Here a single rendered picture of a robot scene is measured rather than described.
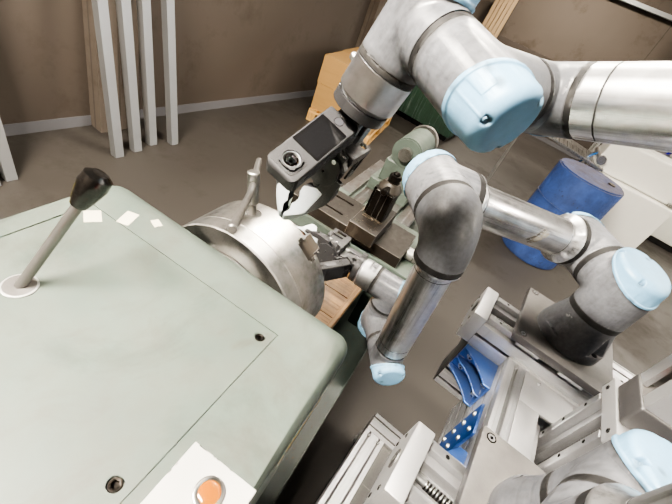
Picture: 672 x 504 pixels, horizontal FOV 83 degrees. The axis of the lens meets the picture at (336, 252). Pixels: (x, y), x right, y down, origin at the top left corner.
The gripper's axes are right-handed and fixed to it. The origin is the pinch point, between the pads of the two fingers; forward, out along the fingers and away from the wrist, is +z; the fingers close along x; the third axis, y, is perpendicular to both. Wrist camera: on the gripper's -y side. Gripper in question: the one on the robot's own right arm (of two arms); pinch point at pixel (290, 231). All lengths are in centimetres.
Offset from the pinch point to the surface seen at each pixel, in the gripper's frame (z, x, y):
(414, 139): -3, 7, 87
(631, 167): -156, -10, 370
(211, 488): -26, 18, -60
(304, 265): -13.6, 12.3, -21.1
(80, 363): -7, 18, -58
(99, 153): 195, -108, 90
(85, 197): 2, 30, -50
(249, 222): -1.8, 16.1, -23.7
